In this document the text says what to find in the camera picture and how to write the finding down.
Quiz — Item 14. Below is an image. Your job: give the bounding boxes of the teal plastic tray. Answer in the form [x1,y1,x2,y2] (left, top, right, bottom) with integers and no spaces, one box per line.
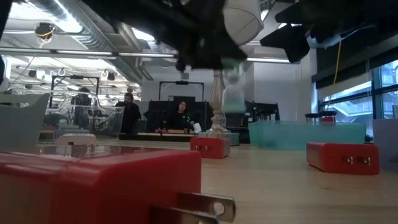
[248,120,368,152]

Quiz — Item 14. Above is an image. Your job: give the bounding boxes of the black ceiling sensor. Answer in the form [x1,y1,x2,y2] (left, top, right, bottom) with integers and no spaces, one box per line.
[34,21,57,40]

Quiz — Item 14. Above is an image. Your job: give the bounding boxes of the black gantry frame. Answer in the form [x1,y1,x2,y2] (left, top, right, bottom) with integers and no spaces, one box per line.
[51,74,101,103]
[159,80,205,102]

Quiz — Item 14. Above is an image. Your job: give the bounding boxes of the clear plastic bin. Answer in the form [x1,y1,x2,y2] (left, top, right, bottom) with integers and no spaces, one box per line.
[46,90,125,139]

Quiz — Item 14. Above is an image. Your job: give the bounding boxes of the mint green hourglass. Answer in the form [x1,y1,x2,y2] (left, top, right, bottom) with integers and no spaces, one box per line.
[221,57,247,114]

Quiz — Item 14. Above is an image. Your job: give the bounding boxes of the grey plastic bin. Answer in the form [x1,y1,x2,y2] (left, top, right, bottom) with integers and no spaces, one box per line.
[0,92,51,150]

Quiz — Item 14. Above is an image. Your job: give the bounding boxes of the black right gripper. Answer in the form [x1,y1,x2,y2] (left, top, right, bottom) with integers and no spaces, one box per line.
[260,0,398,63]

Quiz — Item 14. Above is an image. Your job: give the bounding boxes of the table lamp white shade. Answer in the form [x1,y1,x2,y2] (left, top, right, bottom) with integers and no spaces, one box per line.
[198,0,265,146]

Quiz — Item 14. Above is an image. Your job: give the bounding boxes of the yellow hanging cable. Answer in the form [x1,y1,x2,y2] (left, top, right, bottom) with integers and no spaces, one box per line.
[332,40,343,86]

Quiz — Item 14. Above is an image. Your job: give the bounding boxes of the background wooden workbench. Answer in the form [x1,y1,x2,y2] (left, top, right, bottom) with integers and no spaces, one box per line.
[119,132,200,142]

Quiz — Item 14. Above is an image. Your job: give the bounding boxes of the window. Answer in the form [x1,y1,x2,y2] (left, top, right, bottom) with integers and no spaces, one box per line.
[317,58,398,138]

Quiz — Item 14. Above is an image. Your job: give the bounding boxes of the light blue charger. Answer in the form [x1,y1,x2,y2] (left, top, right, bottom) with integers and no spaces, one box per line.
[55,127,91,135]

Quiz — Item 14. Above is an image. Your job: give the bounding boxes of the red charger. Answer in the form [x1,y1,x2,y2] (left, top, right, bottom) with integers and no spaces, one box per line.
[0,149,237,224]
[306,142,381,176]
[190,136,231,159]

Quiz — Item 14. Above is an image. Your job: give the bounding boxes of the person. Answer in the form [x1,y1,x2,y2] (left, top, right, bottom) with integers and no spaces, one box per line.
[114,92,142,135]
[163,100,195,131]

